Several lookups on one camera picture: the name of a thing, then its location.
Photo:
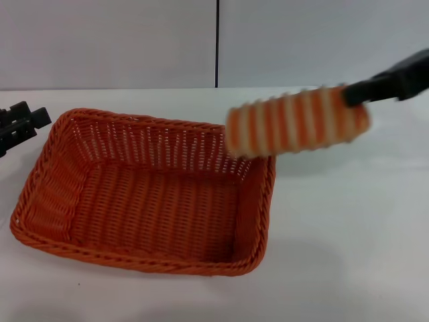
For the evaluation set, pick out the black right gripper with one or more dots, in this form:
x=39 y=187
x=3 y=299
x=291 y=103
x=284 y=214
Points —
x=409 y=77

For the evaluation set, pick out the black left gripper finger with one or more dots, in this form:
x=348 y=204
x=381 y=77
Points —
x=20 y=112
x=37 y=119

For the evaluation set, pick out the orange striped bread loaf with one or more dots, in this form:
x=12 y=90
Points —
x=298 y=122

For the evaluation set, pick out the orange woven rectangular basket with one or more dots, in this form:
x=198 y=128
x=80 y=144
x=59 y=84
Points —
x=151 y=208

